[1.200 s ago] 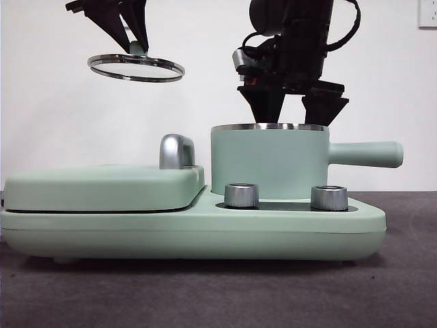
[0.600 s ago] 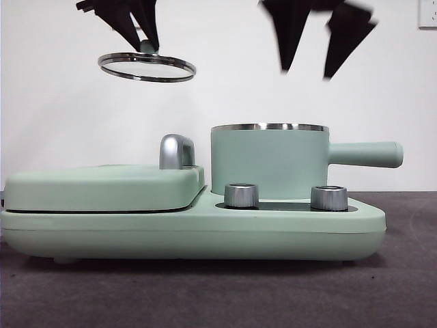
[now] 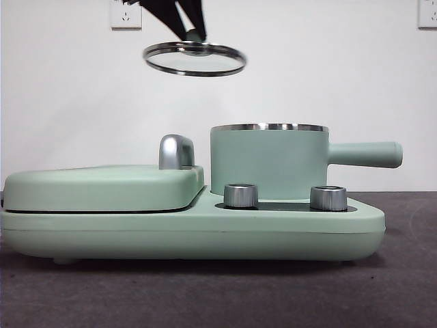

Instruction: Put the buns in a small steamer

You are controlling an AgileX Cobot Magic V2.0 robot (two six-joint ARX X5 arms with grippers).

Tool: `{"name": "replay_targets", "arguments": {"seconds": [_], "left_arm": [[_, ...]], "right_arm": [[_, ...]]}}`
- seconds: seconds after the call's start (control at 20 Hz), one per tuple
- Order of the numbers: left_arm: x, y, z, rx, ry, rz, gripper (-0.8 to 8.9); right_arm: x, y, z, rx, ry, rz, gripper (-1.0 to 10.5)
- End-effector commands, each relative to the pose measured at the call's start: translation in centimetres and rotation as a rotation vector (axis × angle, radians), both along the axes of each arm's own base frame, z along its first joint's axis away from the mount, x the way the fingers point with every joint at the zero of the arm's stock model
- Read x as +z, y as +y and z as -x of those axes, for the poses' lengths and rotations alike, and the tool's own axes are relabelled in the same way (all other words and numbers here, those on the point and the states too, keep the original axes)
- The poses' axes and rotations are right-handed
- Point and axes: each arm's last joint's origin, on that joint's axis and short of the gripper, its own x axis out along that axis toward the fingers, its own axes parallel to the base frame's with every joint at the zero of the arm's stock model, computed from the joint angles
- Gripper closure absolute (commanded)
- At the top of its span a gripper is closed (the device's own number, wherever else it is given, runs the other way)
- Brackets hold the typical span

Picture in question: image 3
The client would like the glass pot lid green knob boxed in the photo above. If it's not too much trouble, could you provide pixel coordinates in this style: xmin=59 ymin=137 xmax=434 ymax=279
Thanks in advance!
xmin=142 ymin=29 xmax=247 ymax=78

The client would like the green hinged griddle cover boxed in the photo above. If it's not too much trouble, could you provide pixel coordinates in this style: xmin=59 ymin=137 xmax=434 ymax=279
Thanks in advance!
xmin=2 ymin=165 xmax=206 ymax=212

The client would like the chrome control knob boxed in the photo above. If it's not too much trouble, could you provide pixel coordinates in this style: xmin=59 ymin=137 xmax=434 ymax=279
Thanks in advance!
xmin=223 ymin=183 xmax=259 ymax=208
xmin=309 ymin=185 xmax=348 ymax=211

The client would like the green breakfast machine base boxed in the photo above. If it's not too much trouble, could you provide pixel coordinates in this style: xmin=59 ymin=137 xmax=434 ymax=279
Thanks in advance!
xmin=0 ymin=184 xmax=386 ymax=266

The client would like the white wall socket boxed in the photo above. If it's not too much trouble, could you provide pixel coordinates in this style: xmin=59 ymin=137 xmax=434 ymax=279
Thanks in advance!
xmin=109 ymin=0 xmax=143 ymax=30
xmin=418 ymin=0 xmax=437 ymax=29

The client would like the chrome griddle cover handle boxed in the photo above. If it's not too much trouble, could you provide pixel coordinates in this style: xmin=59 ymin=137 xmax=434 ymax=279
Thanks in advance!
xmin=158 ymin=134 xmax=196 ymax=170

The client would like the green steamer pot with handle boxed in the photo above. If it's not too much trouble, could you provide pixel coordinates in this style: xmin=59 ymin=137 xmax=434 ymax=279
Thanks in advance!
xmin=208 ymin=122 xmax=404 ymax=201

